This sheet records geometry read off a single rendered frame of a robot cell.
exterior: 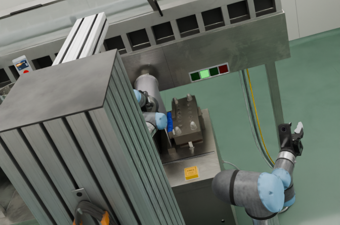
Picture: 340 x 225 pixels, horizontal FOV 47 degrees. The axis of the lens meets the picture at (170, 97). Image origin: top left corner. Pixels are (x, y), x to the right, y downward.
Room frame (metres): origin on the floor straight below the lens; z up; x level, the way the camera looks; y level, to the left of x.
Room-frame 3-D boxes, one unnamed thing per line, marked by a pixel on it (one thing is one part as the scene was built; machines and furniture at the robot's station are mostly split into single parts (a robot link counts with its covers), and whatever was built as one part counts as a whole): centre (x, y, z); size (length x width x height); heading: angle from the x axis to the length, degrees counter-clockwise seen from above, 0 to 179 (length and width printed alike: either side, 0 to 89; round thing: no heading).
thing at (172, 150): (1.99, 0.07, 0.92); 0.28 x 0.04 x 0.04; 172
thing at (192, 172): (1.62, 0.02, 0.91); 0.07 x 0.07 x 0.02; 82
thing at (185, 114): (2.01, -0.05, 1.00); 0.40 x 0.16 x 0.06; 172
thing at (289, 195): (1.12, -0.31, 1.12); 0.11 x 0.08 x 0.11; 55
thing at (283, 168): (1.11, -0.32, 1.21); 0.11 x 0.08 x 0.09; 145
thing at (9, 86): (2.07, 0.85, 1.50); 0.14 x 0.14 x 0.06
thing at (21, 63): (1.97, 0.68, 1.66); 0.07 x 0.07 x 0.10; 19
